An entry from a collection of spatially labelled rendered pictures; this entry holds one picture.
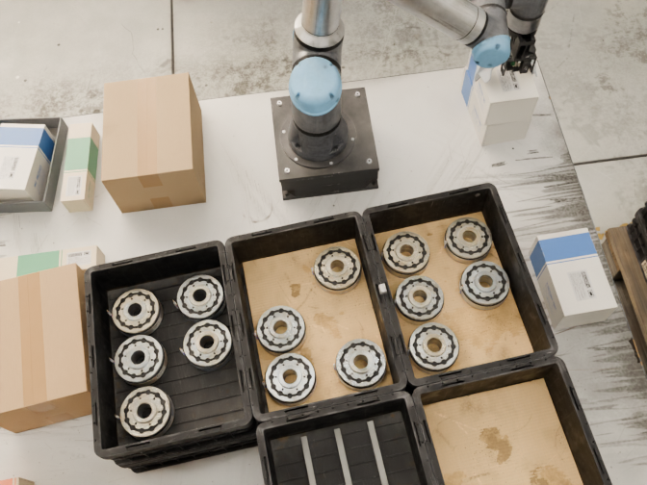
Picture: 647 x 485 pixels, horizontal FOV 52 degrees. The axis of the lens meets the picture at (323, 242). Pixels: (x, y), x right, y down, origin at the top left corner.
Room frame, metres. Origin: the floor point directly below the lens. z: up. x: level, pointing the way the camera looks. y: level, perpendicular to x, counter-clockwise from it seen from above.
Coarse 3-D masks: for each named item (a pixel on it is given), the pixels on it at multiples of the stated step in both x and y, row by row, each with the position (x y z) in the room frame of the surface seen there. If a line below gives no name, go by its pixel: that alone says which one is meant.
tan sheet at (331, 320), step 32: (288, 256) 0.66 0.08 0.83; (256, 288) 0.59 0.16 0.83; (288, 288) 0.58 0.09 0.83; (320, 288) 0.57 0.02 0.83; (256, 320) 0.51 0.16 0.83; (320, 320) 0.50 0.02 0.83; (352, 320) 0.49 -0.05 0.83; (320, 352) 0.43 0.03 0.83; (384, 352) 0.41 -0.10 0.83; (320, 384) 0.36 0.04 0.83; (384, 384) 0.35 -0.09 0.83
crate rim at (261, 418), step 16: (288, 224) 0.69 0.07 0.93; (304, 224) 0.68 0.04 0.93; (320, 224) 0.68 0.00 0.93; (240, 240) 0.66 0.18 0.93; (368, 240) 0.63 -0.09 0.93; (368, 256) 0.59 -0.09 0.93; (240, 304) 0.51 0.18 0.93; (384, 304) 0.48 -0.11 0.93; (240, 320) 0.48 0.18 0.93; (384, 320) 0.45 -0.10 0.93; (240, 336) 0.45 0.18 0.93; (400, 368) 0.35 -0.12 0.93; (400, 384) 0.32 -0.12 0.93; (256, 400) 0.32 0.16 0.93; (320, 400) 0.30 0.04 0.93; (336, 400) 0.30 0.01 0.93; (352, 400) 0.30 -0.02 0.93; (256, 416) 0.29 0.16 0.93; (272, 416) 0.28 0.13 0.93; (288, 416) 0.28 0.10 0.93
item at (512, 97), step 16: (480, 80) 1.07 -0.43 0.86; (496, 80) 1.05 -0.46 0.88; (512, 80) 1.05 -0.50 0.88; (528, 80) 1.04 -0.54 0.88; (480, 96) 1.05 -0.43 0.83; (496, 96) 1.00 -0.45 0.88; (512, 96) 1.00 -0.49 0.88; (528, 96) 0.99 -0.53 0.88; (480, 112) 1.03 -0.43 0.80; (496, 112) 0.99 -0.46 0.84; (512, 112) 0.99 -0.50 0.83; (528, 112) 0.99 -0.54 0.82
